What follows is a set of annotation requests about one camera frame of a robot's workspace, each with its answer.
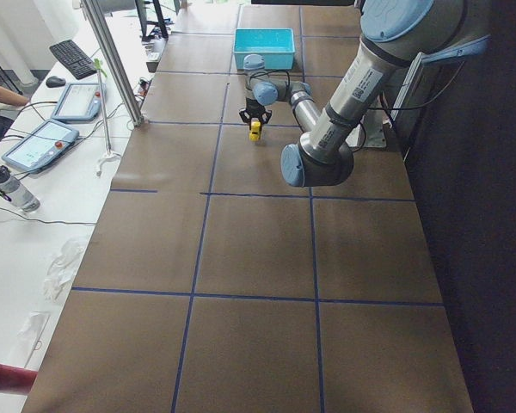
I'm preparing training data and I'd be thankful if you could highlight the black keyboard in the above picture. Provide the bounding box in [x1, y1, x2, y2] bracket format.
[49, 40, 96, 80]

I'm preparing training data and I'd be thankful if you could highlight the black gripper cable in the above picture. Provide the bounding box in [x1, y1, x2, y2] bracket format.
[244, 68, 319, 130]

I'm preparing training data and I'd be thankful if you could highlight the person forearm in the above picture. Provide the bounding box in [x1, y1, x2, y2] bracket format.
[0, 86, 30, 107]

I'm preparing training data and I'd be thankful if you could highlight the red cylinder tube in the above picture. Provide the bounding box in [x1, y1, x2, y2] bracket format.
[0, 364, 38, 396]

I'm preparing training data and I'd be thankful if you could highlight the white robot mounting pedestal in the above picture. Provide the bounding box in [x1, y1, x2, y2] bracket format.
[347, 110, 387, 149]

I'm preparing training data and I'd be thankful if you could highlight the white paper packet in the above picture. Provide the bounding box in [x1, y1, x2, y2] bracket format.
[17, 311, 51, 367]

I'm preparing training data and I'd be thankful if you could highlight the black computer mouse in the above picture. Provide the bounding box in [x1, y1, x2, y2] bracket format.
[46, 76, 66, 89]

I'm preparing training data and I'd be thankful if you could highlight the aluminium frame post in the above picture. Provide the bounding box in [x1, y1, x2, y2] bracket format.
[82, 1, 144, 127]

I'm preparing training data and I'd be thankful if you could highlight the turquoise plastic bin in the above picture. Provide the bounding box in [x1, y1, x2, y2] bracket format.
[233, 28, 296, 70]

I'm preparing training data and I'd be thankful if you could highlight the crumpled white plastic bag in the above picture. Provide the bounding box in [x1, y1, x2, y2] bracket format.
[42, 236, 89, 301]

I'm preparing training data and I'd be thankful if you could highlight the yellow beetle toy car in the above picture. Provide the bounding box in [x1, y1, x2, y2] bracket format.
[249, 120, 262, 142]

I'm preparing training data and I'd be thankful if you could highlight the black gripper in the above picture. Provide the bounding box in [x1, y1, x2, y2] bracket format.
[238, 98, 272, 126]

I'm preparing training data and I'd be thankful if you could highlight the silver reacher grabber stick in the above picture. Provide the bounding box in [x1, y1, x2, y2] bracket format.
[93, 59, 122, 176]

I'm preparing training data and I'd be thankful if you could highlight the clear water bottle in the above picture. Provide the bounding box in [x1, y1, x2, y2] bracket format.
[0, 165, 40, 212]

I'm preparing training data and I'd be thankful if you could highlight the near teach pendant tablet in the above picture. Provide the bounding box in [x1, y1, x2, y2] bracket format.
[2, 120, 79, 173]

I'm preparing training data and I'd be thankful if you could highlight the far teach pendant tablet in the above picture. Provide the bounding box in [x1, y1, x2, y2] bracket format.
[51, 83, 101, 123]

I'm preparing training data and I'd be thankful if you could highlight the teach pendant tablet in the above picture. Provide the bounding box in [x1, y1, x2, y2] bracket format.
[51, 83, 101, 123]
[2, 120, 79, 173]

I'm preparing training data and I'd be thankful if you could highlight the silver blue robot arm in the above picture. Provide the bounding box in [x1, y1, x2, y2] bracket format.
[239, 1, 491, 187]

